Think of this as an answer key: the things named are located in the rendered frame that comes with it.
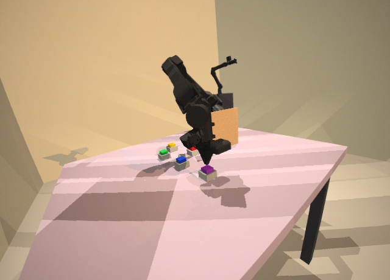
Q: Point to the purple button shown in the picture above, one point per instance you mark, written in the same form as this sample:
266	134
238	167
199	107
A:
207	173

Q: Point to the red button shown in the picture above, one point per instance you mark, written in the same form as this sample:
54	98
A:
192	152

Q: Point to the green button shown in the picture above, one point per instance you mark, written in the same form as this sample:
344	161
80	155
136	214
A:
164	154

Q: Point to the yellow button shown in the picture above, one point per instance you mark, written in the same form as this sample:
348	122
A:
172	147

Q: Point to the blue button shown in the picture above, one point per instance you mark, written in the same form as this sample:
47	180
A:
181	163

